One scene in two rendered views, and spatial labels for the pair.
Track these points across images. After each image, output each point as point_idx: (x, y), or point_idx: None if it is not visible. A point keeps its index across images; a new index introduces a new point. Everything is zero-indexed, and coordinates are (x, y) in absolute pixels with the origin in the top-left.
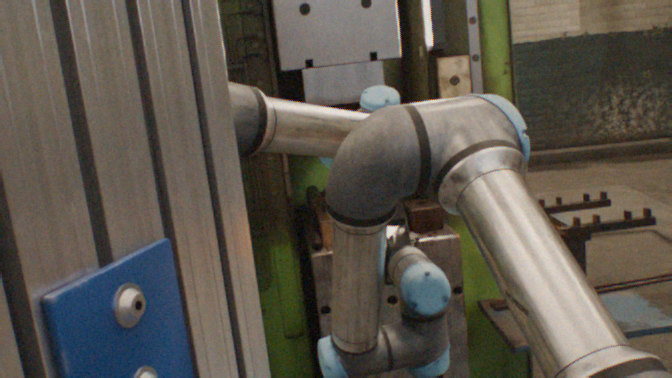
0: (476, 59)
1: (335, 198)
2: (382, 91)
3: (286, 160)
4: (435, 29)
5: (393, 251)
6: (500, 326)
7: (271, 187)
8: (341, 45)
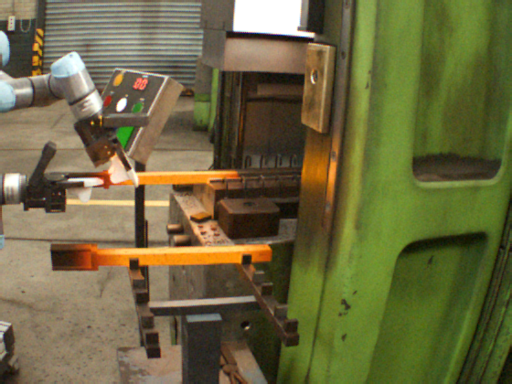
0: (343, 56)
1: None
2: (64, 57)
3: (239, 110)
4: (302, 7)
5: (30, 176)
6: (165, 346)
7: (234, 130)
8: (216, 11)
